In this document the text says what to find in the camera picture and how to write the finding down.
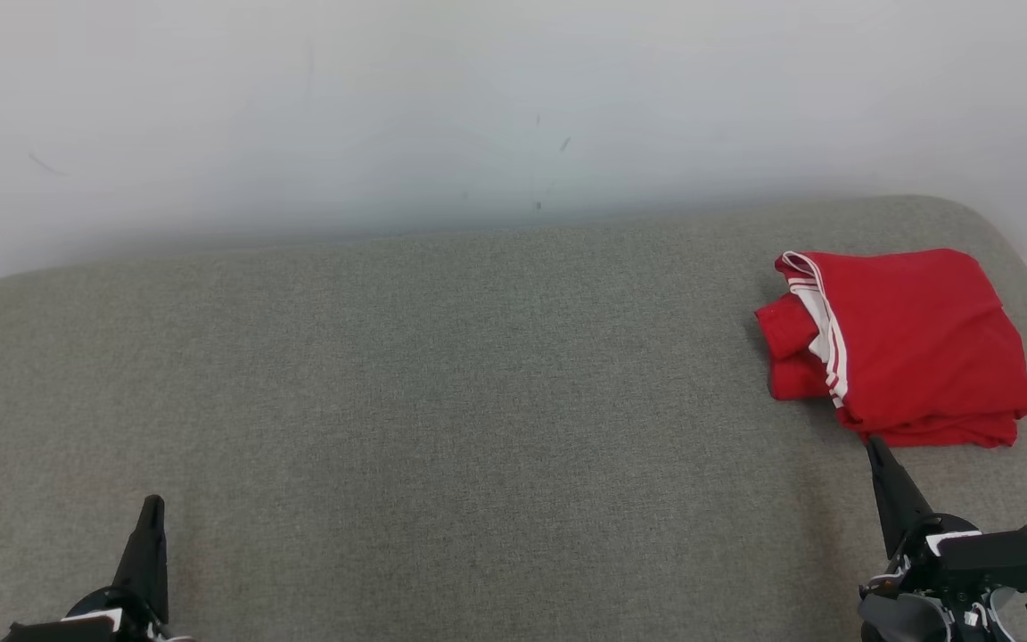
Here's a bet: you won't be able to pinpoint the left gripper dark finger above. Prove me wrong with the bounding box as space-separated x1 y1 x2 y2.
112 495 168 622

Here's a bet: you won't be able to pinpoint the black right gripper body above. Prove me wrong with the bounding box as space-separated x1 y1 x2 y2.
883 513 1027 616

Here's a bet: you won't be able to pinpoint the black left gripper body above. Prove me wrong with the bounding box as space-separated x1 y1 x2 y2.
1 588 193 642

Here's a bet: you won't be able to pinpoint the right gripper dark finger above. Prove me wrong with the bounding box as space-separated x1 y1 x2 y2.
866 435 935 558

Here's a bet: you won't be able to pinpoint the red basketball jersey white trim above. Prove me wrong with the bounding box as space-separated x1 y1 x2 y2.
775 248 1027 449

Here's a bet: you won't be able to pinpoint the red shorts with white stripes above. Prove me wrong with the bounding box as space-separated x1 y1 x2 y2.
754 294 835 402

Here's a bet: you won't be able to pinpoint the grey fabric sofa cushion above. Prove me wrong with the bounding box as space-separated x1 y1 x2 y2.
0 196 1027 642

